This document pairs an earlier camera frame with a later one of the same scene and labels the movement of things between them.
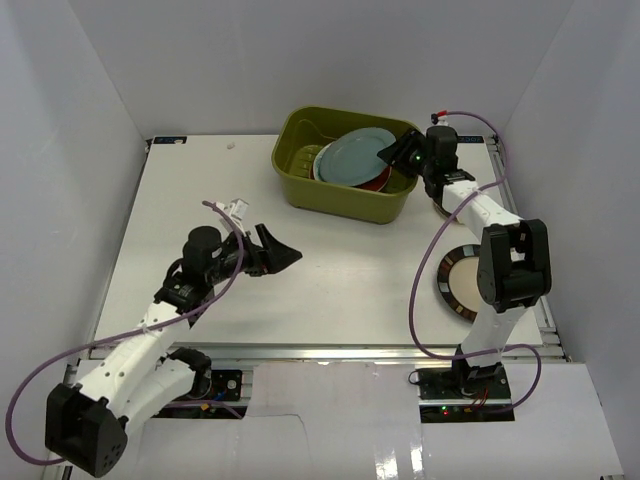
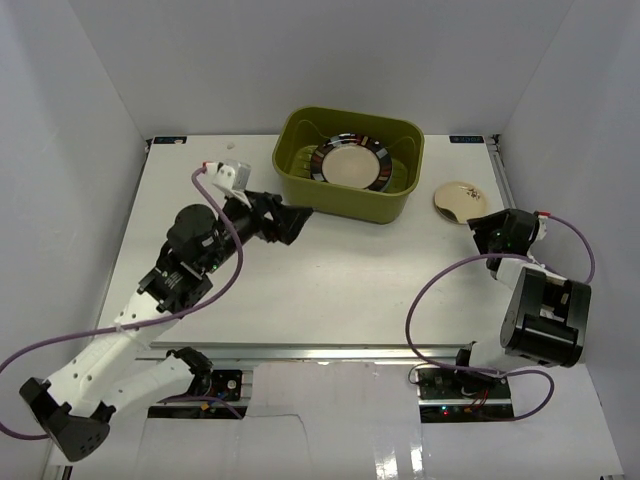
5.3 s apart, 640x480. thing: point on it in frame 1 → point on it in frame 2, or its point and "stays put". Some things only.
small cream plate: [452, 198] stays put
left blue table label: [169, 139] stays put
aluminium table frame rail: [295, 352] stays put
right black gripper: [397, 152] → [483, 226]
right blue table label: [470, 139] stays put
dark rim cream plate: [458, 282] → [353, 160]
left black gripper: [258, 255] → [270, 216]
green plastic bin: [299, 134] stays put
